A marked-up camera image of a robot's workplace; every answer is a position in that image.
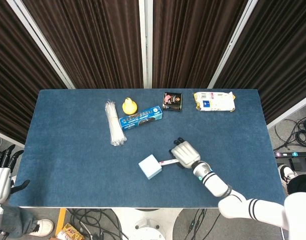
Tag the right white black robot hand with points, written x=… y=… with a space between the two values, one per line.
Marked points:
x=186 y=155

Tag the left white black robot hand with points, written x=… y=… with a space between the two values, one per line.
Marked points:
x=0 y=182

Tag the light blue cube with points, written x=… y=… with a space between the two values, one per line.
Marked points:
x=150 y=167

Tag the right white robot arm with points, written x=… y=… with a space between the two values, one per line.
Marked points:
x=214 y=183

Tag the dark trouser leg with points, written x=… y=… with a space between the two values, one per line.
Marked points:
x=17 y=220

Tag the small black packet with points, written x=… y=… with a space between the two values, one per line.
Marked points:
x=172 y=101

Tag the blue cookie box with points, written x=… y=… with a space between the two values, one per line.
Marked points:
x=140 y=118

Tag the white wet wipes pack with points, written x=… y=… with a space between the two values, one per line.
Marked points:
x=214 y=102

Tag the white sneaker with pink trim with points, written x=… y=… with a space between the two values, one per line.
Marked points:
x=42 y=227

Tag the yellow floor tape strip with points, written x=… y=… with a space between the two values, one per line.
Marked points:
x=60 y=221

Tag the yellow pear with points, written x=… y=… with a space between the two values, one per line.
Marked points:
x=129 y=106

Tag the yellow snack package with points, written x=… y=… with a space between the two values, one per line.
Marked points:
x=70 y=232

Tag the blue felt desk mat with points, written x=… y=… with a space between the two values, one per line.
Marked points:
x=92 y=170

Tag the white sneaker with black stripes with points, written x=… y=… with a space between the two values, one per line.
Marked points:
x=286 y=175

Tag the brown pleated curtain panel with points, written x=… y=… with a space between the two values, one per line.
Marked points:
x=275 y=55
x=92 y=42
x=192 y=42
x=15 y=75

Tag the black pedal strip coloured buttons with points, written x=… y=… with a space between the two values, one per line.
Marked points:
x=295 y=161

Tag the black trouser leg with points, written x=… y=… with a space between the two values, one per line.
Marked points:
x=303 y=185

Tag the white table pedestal base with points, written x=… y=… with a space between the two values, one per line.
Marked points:
x=147 y=225

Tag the white partition frame rail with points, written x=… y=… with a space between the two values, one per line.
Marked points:
x=290 y=110

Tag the white partition frame post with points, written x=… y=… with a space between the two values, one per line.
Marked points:
x=40 y=45
x=233 y=42
x=145 y=42

